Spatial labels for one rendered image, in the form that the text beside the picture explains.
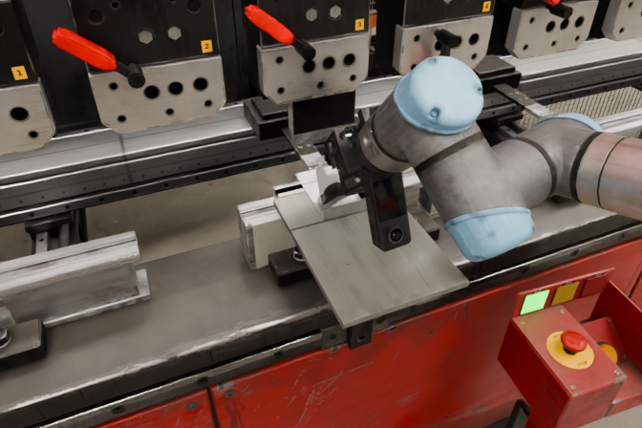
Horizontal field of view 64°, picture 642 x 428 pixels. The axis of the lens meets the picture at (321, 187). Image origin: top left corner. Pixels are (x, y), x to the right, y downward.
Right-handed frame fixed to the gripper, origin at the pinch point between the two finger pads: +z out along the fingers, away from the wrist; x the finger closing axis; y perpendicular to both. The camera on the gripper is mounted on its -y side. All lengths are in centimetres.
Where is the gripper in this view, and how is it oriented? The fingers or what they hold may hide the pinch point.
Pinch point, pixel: (344, 201)
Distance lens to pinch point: 79.6
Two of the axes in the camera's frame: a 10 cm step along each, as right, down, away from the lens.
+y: -2.9, -9.4, 1.9
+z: -2.5, 2.6, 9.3
